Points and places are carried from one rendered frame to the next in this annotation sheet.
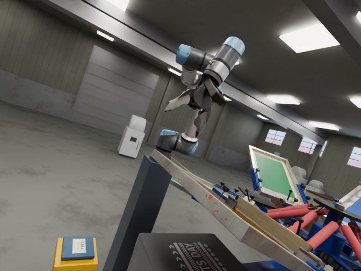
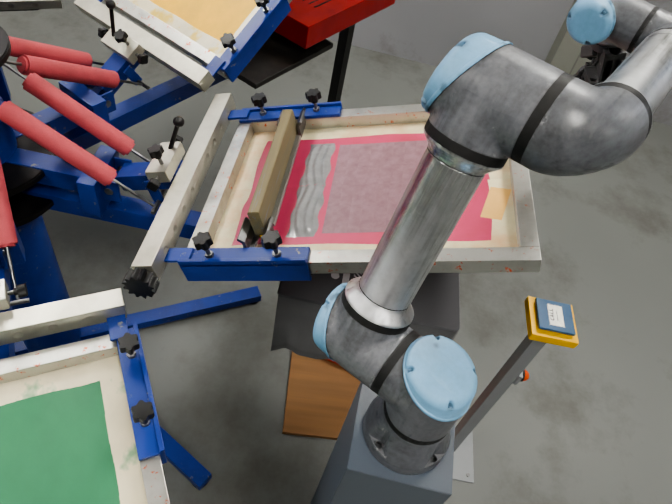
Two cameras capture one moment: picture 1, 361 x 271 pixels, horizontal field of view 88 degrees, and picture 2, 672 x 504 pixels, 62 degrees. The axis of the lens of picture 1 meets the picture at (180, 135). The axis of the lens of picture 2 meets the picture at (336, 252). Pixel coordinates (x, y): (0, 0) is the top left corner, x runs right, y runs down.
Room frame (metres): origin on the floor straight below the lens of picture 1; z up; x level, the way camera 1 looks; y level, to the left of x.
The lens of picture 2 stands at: (1.79, 0.11, 2.13)
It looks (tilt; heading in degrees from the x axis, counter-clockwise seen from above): 49 degrees down; 208
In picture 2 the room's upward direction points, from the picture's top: 14 degrees clockwise
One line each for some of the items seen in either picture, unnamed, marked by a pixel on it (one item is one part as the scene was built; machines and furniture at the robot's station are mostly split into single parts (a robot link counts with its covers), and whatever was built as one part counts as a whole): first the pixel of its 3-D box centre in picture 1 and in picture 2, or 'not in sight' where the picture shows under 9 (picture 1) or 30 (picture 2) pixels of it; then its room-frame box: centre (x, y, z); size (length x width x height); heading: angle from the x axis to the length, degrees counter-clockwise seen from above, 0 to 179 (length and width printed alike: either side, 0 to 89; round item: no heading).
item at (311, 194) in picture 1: (327, 207); not in sight; (7.77, -6.77, 0.41); 2.43 x 0.78 x 0.83; 118
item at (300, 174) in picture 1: (295, 181); not in sight; (9.97, -6.58, 0.79); 0.81 x 0.72 x 1.58; 28
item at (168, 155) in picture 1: (161, 154); (412, 419); (1.31, 0.08, 1.25); 0.15 x 0.15 x 0.10
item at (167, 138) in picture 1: (168, 139); (428, 385); (1.31, 0.07, 1.37); 0.13 x 0.12 x 0.14; 90
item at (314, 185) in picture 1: (313, 193); not in sight; (9.15, -7.11, 0.63); 0.64 x 0.55 x 1.27; 28
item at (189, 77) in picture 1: (189, 71); (636, 89); (0.97, 0.07, 1.76); 0.49 x 0.11 x 0.12; 0
